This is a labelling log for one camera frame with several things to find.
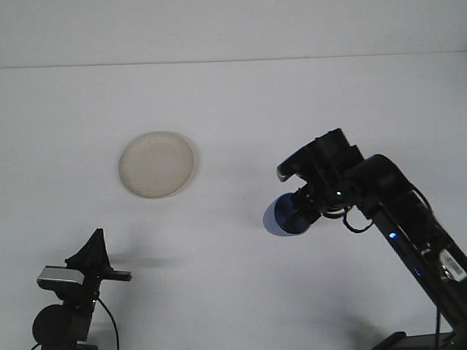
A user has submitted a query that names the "long black arm cable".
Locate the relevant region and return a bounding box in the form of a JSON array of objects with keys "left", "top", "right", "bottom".
[{"left": 95, "top": 297, "right": 121, "bottom": 350}]

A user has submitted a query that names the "pale round plate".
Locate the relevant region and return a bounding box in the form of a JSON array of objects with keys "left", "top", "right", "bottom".
[{"left": 117, "top": 129, "right": 200, "bottom": 201}]

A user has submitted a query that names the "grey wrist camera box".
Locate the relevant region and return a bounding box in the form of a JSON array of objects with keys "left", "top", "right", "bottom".
[
  {"left": 275, "top": 142, "right": 320, "bottom": 183},
  {"left": 35, "top": 264, "right": 87, "bottom": 291}
]

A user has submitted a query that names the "pale blue cup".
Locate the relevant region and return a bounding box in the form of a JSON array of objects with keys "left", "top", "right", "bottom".
[{"left": 261, "top": 193, "right": 313, "bottom": 238}]

